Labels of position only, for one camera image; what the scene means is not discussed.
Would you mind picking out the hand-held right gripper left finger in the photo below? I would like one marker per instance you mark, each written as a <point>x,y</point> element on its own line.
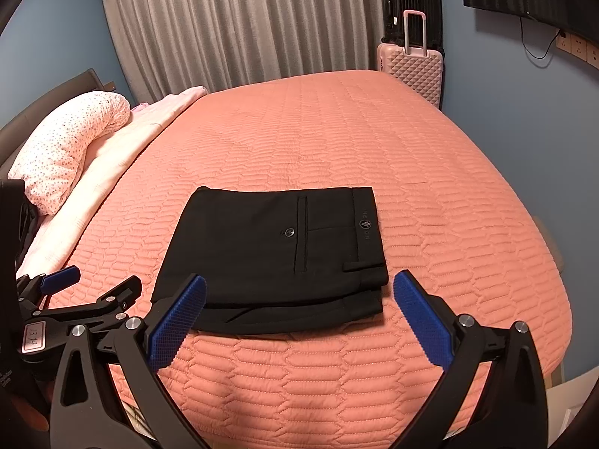
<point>180,318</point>

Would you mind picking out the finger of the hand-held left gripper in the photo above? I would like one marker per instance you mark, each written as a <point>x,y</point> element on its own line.
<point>58,278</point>
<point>110,297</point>

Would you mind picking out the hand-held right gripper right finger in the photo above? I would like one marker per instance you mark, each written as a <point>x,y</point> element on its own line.
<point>423,318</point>

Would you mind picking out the black pants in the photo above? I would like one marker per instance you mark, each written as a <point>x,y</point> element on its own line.
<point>271,252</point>

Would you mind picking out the person's left hand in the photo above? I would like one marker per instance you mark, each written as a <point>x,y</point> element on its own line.
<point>30,416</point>

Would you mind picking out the pink dotted pillow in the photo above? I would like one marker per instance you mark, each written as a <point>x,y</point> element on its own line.
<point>61,149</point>

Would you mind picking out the pale pink bed sheet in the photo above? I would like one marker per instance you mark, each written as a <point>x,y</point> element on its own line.
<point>121,149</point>

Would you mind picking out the dark brown headboard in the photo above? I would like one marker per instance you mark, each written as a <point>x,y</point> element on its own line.
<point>47,98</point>

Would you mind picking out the orange quilted bedspread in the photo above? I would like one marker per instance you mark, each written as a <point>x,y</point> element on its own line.
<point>327,140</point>

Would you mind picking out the pink suitcase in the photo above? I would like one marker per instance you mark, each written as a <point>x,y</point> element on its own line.
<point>412,68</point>

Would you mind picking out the grey pleated curtain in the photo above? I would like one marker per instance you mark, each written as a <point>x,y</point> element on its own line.
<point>243,23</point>

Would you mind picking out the black suitcase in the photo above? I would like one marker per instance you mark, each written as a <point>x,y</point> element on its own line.
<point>416,4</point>

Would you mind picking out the wall socket strip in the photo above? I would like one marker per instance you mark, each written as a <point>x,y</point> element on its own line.
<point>578,46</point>

